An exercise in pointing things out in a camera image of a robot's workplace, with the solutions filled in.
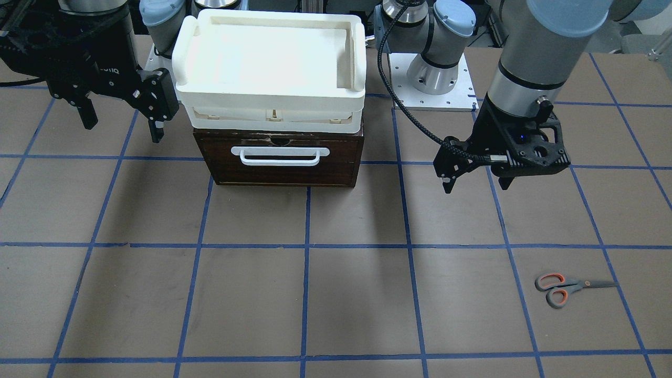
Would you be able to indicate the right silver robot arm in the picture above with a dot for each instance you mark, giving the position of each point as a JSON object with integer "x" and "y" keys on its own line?
{"x": 70, "y": 7}

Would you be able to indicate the white drawer handle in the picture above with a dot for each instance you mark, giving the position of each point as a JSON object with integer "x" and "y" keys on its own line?
{"x": 274, "y": 156}

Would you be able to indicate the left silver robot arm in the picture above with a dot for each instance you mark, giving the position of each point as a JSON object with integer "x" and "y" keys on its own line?
{"x": 544, "y": 42}

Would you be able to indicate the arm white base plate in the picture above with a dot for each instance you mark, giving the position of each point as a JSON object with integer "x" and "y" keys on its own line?
{"x": 420, "y": 86}

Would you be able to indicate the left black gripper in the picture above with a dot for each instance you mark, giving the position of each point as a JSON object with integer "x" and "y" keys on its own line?
{"x": 487, "y": 131}

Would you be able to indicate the dark wooden drawer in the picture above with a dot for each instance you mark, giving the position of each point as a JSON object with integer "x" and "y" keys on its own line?
{"x": 339, "y": 169}

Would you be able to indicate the grey orange scissors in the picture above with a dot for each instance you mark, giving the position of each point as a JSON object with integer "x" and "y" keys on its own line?
{"x": 558, "y": 287}

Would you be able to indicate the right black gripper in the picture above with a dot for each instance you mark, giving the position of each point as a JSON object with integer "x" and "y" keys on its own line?
{"x": 90, "y": 59}

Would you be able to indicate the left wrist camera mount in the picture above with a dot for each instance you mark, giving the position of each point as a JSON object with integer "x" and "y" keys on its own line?
{"x": 531, "y": 148}

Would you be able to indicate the white plastic tray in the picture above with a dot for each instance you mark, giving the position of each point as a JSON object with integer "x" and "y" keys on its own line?
{"x": 271, "y": 71}

